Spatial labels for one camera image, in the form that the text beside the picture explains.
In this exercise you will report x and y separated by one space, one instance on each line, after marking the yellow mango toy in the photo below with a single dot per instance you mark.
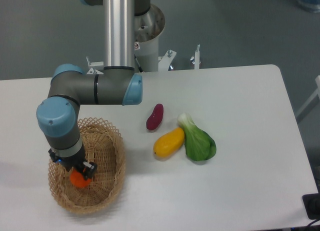
169 143

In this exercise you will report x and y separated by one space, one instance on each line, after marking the black device at table edge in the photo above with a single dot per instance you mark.
312 205

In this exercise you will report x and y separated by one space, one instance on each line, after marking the purple sweet potato toy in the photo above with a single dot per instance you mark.
156 117

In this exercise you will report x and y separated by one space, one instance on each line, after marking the white frame at right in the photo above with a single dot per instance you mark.
312 101

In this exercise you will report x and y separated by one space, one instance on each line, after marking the orange toy fruit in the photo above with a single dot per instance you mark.
77 179

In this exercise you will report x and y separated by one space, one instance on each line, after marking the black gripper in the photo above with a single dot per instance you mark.
77 161

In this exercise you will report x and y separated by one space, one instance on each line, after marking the oval wicker basket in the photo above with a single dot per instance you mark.
104 146

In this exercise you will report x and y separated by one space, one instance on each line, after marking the blue object top right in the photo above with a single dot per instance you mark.
312 6

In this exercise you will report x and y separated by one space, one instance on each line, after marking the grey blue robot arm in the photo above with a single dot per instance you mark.
70 87

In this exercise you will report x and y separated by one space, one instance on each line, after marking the green bok choy toy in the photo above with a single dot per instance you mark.
199 145

